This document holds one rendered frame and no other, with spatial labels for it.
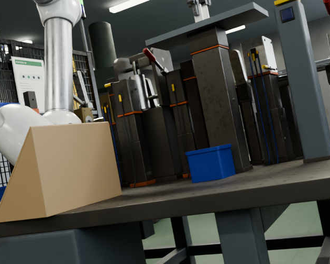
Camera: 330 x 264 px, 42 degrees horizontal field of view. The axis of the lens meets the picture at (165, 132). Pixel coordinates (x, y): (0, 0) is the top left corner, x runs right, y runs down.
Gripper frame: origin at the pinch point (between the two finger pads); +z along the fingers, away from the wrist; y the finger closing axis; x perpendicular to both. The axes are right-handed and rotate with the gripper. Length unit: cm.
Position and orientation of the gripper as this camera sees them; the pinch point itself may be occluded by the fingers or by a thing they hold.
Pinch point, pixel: (201, 17)
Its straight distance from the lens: 141.1
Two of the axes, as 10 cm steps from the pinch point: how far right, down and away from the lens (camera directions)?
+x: -7.3, 1.7, 6.6
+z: 1.9, 9.8, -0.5
